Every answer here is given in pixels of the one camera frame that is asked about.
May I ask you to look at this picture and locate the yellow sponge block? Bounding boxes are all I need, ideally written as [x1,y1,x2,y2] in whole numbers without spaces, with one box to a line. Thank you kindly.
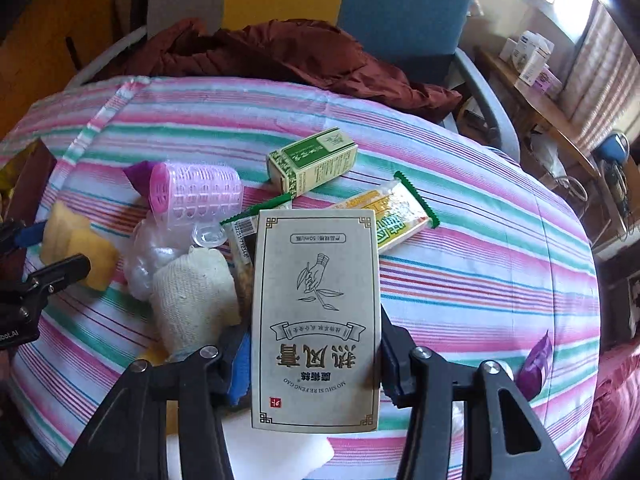
[40,202,91,266]
[65,230,120,292]

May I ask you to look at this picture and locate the maroon cloth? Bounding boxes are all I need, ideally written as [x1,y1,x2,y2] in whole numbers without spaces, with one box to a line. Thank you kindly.
[92,19,463,123]

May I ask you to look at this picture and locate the small boxes on table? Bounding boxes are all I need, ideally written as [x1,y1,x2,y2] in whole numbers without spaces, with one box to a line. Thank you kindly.
[220,193,294,321]

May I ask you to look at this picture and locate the patterned beige curtain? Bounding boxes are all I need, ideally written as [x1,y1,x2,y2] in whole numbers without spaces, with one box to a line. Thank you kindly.
[560,0,640,161]

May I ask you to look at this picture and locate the cream illustrated carton box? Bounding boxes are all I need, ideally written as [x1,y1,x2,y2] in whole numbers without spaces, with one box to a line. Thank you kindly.
[250,209,385,433]

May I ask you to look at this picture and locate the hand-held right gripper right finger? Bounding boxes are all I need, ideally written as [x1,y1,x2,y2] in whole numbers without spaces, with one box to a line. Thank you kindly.
[380,305,573,480]

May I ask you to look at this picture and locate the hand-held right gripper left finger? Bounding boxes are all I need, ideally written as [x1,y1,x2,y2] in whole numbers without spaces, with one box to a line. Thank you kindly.
[60,325,253,480]

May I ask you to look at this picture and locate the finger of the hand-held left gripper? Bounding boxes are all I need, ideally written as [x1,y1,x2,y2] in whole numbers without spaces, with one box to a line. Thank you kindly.
[0,254,92,312]
[0,220,48,252]

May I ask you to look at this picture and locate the green yellow snack packet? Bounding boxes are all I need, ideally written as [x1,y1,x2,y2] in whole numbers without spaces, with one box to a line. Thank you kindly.
[325,171,441,256]

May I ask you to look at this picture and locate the small blue object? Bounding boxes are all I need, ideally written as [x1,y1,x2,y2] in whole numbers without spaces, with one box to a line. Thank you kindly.
[597,132,631,163]

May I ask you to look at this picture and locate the wooden wardrobe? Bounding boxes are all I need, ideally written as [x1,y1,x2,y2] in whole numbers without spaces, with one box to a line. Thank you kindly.
[0,0,126,128]

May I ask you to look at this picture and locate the pink hair roller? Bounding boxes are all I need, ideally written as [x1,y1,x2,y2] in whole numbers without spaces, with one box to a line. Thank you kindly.
[150,161,244,221]

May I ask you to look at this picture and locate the pink carton box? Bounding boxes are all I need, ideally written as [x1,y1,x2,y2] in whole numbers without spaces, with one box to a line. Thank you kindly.
[532,67,563,99]

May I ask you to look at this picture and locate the small clear plastic cup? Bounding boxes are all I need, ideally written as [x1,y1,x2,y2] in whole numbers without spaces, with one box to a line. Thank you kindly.
[189,220,227,250]

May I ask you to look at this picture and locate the small white carton box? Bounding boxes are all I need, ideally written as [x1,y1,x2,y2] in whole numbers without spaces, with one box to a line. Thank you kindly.
[500,35,531,64]

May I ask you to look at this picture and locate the large white carton box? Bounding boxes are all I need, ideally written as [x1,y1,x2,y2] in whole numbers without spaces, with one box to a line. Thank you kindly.
[517,32,555,86]

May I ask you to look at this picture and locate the white towel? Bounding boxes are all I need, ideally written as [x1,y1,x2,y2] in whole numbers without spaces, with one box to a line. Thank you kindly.
[150,247,242,362]

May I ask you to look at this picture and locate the red quilted blanket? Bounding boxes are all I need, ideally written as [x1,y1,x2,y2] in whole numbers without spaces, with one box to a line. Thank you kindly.
[570,340,640,480]

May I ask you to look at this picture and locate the purple foil packet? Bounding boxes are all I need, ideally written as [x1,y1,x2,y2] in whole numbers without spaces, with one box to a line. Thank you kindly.
[515,335,555,408]

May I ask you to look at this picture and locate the wooden side table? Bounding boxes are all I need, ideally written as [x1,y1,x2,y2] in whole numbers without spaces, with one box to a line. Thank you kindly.
[475,45,631,241]

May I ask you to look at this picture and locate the clear plastic bag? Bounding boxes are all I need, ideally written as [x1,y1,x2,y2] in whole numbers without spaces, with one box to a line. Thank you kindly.
[122,215,201,302]

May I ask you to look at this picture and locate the purple wrapper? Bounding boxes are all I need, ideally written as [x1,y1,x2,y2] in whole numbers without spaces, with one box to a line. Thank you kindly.
[123,161,157,196]

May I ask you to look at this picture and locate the green and cream carton box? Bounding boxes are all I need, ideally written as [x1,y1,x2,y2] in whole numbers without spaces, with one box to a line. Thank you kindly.
[266,127,360,196]

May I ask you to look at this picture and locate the white plastic bag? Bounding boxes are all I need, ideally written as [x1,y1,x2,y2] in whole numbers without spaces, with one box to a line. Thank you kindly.
[525,130,586,196]

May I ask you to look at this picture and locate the grey yellow blue armchair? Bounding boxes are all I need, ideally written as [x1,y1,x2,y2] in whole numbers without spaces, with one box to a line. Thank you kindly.
[65,0,521,161]

